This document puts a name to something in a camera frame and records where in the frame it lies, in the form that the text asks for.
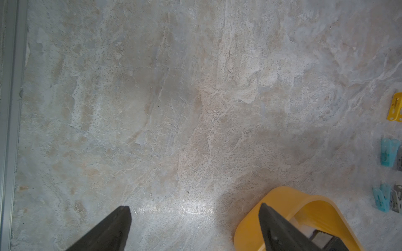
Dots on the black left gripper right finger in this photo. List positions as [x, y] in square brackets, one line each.
[279, 234]

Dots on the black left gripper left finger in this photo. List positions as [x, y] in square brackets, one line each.
[110, 234]

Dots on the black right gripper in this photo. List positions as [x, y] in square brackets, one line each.
[327, 242]

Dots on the teal clothespin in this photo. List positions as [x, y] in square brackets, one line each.
[382, 197]
[389, 150]

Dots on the grey clothespin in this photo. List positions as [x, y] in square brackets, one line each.
[396, 199]
[399, 159]

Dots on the yellow clothespin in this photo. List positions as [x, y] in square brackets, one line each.
[395, 110]

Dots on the yellow plastic storage box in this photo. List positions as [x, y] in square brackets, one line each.
[301, 209]

